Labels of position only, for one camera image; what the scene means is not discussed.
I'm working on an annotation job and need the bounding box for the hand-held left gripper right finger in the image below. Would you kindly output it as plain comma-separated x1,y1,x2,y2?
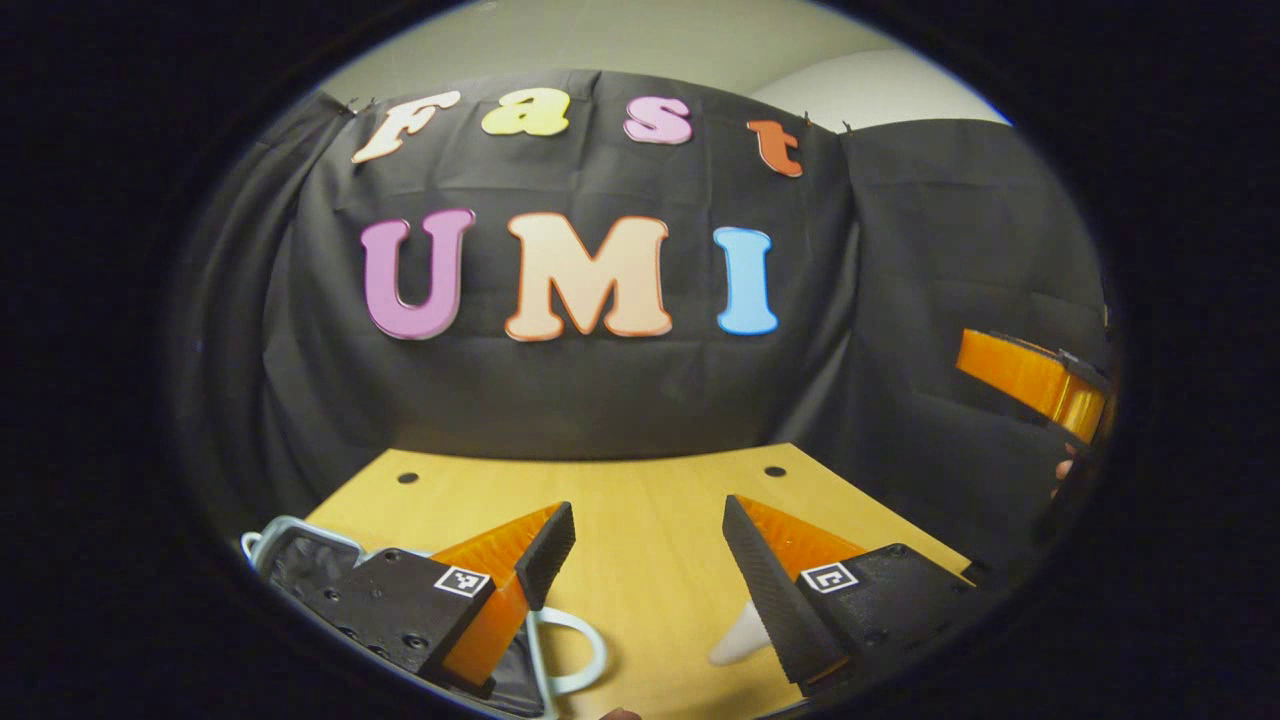
722,494,986,699

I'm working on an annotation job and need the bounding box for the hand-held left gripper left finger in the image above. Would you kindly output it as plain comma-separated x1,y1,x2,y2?
322,502,577,699

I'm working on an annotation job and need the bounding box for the white squeeze tube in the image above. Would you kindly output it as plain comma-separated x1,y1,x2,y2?
708,598,773,668

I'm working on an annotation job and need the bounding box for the light blue suitcase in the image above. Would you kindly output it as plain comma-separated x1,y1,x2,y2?
240,515,609,720

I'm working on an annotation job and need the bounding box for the black backdrop cloth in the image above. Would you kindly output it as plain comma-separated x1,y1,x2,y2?
168,68,1119,571

